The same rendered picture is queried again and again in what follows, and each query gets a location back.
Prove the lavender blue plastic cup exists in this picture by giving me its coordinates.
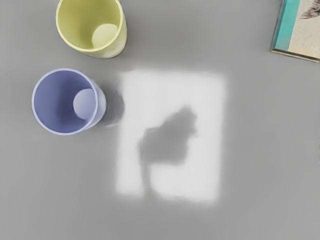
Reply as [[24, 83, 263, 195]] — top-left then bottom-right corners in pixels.
[[31, 68, 107, 136]]

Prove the yellow plastic cup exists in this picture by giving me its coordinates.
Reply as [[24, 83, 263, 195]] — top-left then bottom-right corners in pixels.
[[55, 0, 128, 59]]

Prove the book with teal spine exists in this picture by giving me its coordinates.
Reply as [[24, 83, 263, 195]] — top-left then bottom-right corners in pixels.
[[269, 0, 320, 63]]

